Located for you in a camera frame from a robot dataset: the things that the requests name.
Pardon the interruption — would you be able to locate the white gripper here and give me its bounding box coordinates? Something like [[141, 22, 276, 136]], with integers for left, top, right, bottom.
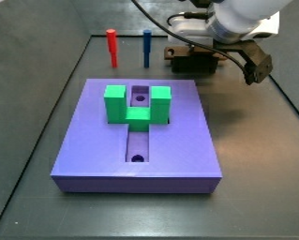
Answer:
[[169, 13, 279, 47]]

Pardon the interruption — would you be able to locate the brown T-shaped block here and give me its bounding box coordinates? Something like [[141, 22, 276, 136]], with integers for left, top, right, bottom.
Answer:
[[164, 46, 227, 61]]

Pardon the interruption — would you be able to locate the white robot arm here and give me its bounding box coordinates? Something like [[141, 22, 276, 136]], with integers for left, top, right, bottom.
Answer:
[[169, 0, 292, 45]]

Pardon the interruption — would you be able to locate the black angled fixture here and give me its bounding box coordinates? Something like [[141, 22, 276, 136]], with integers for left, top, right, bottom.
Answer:
[[171, 55, 217, 74]]

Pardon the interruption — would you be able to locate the blue hexagonal peg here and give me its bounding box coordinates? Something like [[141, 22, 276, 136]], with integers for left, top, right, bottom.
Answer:
[[142, 29, 151, 68]]

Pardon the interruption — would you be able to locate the red hexagonal peg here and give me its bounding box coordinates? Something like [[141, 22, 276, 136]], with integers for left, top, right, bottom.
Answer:
[[106, 29, 117, 68]]

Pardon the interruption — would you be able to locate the green U-shaped block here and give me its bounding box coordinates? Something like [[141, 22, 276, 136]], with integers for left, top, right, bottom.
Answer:
[[104, 85, 171, 132]]

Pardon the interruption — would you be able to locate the purple base block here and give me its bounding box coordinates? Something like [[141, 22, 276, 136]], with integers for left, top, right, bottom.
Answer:
[[50, 79, 221, 193]]

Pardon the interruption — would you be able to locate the black cable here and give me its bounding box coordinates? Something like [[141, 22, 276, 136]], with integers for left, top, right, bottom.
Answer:
[[129, 0, 249, 83]]

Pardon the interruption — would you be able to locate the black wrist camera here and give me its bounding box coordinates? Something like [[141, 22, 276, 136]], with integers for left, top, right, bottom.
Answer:
[[213, 40, 272, 85]]

